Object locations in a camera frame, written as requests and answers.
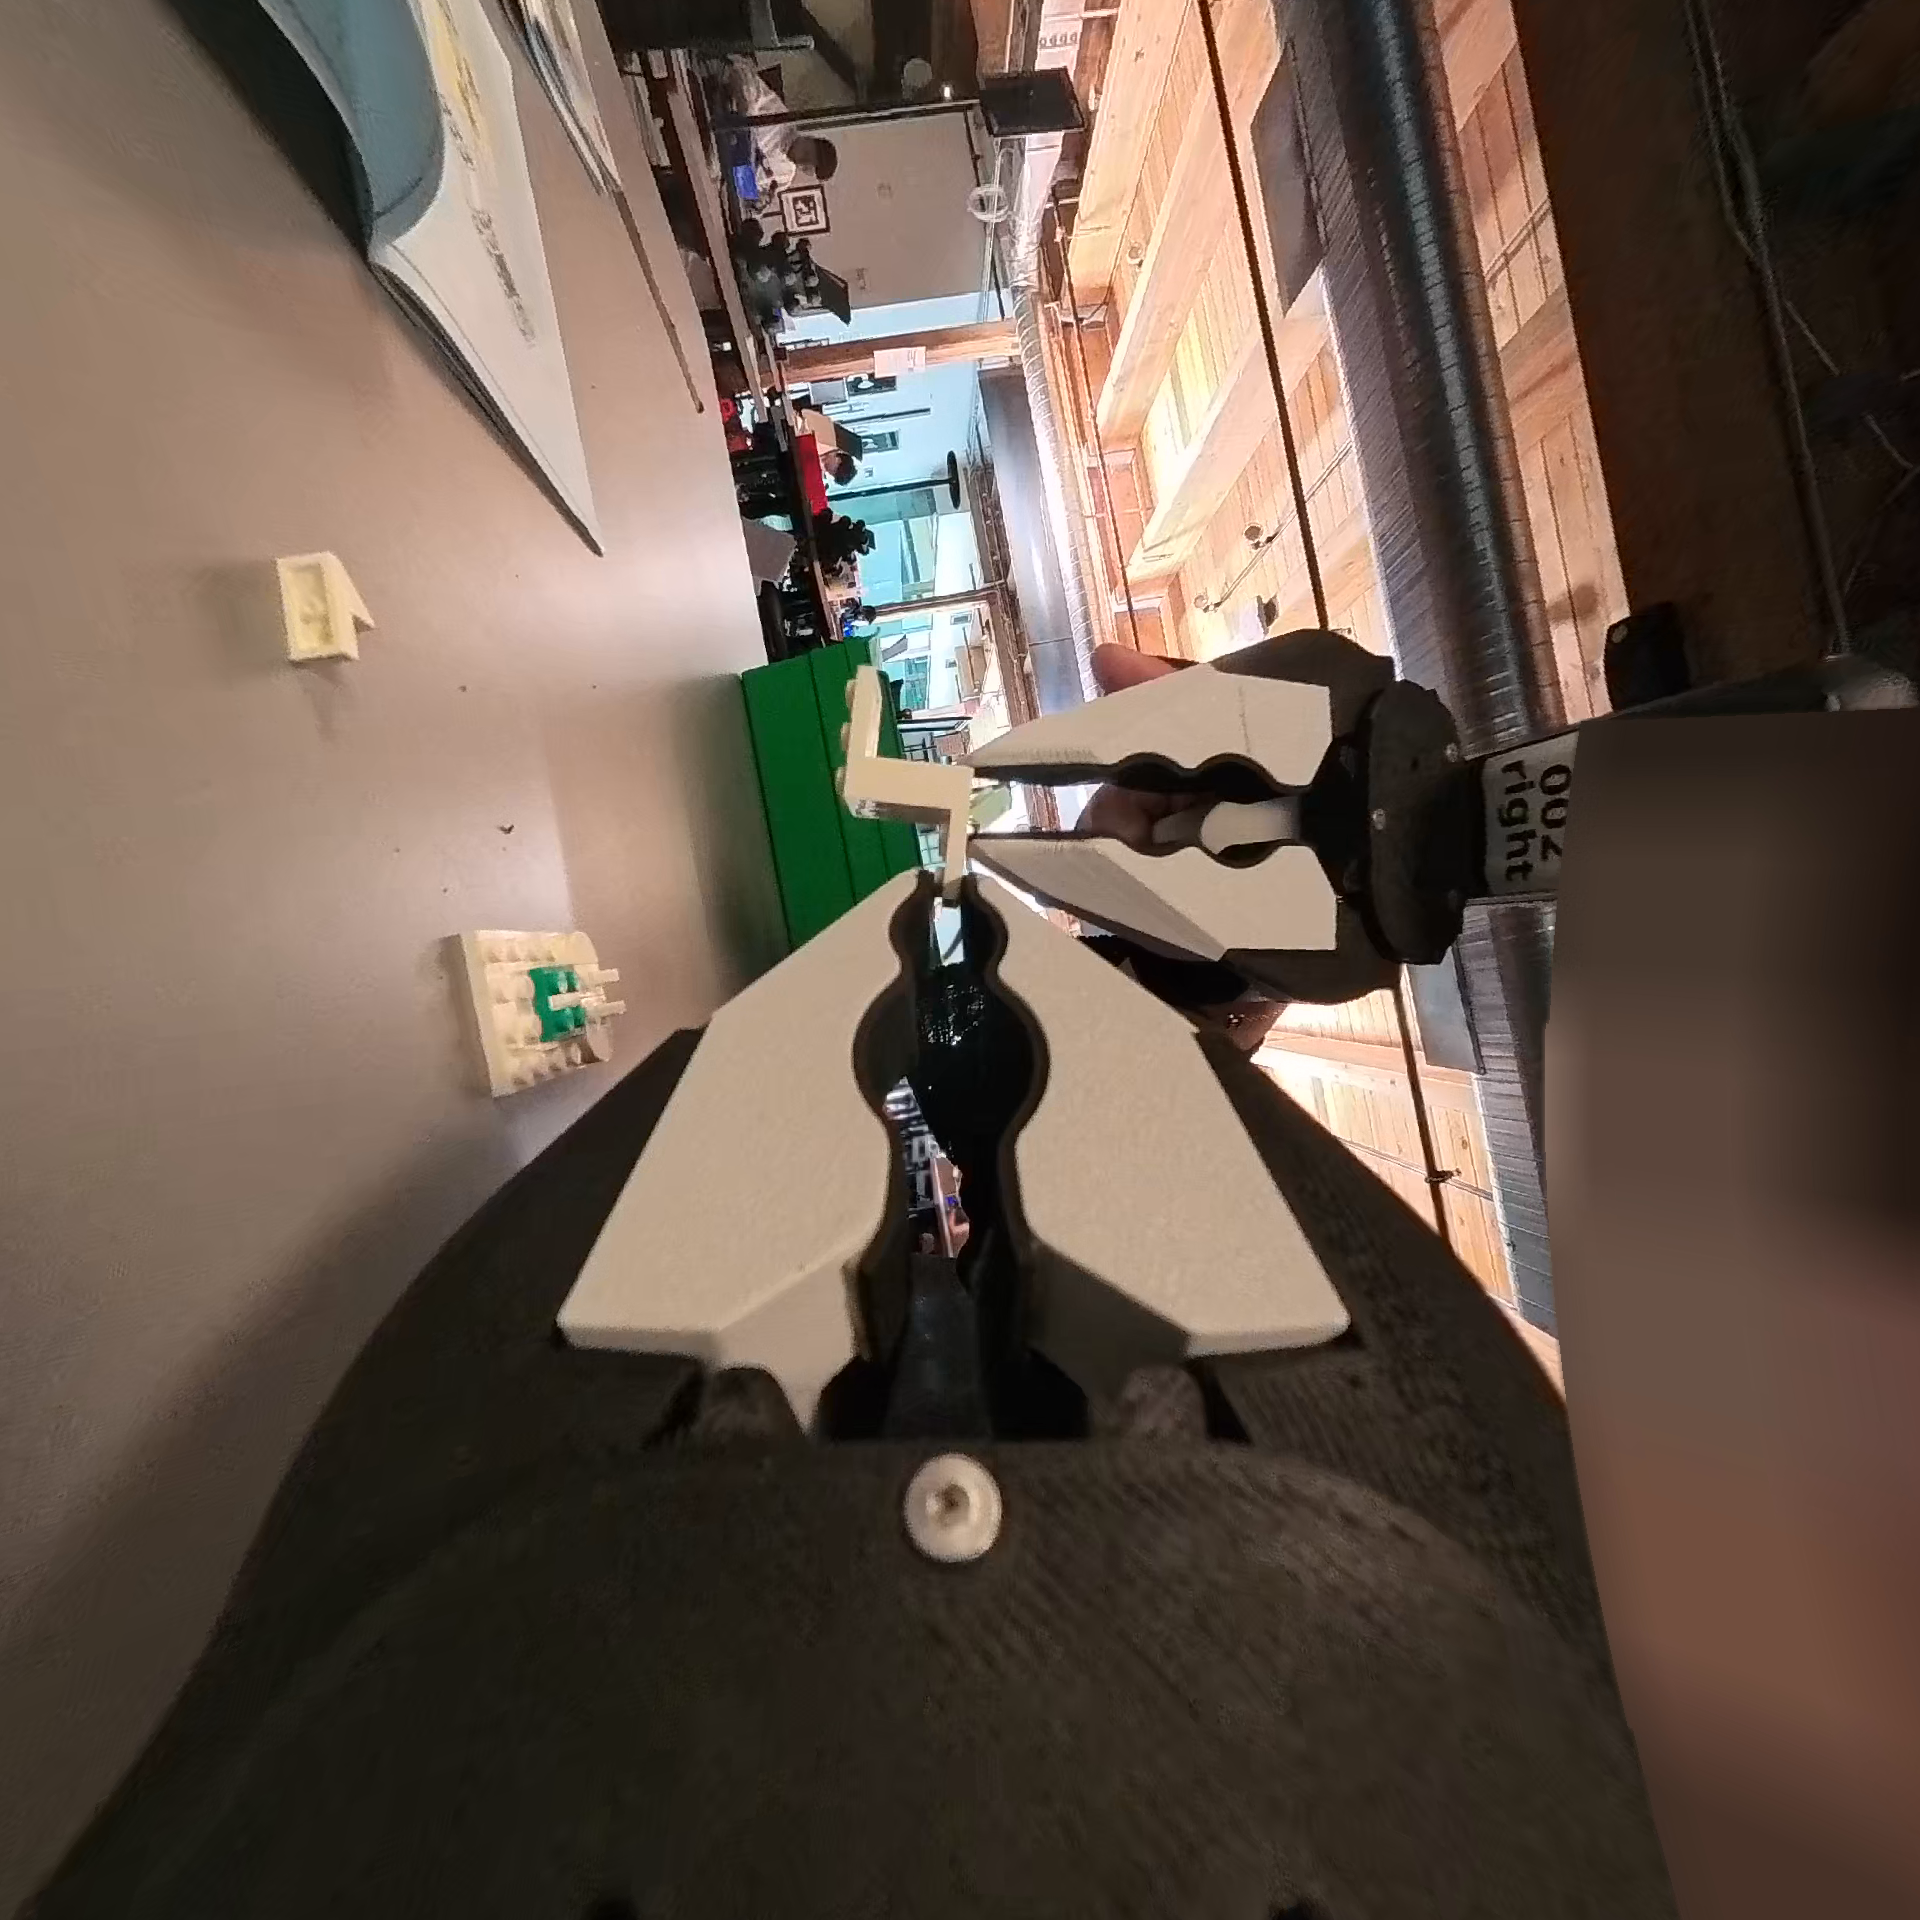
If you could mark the spiral metal ventilation duct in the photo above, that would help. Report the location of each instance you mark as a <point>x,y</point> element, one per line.
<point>1442,375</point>

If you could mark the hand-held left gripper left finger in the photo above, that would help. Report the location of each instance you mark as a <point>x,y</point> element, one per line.
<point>704,1201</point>

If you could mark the black hanging speaker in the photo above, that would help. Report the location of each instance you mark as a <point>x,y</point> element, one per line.
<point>1031,101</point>

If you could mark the green plastic storage bin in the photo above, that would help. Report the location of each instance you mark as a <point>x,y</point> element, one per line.
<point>796,810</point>

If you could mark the lego instruction booklet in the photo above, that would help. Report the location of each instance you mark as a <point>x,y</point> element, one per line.
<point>480,301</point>

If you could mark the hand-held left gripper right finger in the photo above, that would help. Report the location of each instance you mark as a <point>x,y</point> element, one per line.
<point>1171,1201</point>

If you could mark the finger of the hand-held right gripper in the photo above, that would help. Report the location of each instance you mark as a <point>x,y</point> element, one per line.
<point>1200,713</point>
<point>1200,902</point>

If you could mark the person's right hand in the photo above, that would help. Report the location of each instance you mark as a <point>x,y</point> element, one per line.
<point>1141,676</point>

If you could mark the white stepped lego bracket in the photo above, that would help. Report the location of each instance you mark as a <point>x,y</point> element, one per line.
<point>879,751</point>

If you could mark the small white lego piece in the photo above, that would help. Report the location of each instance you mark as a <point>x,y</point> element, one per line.
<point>307,608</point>

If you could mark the white lego plate green tile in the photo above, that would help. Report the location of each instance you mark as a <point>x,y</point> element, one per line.
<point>511,1020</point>

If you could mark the white partition panel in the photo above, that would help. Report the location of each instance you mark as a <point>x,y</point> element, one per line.
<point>902,210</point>

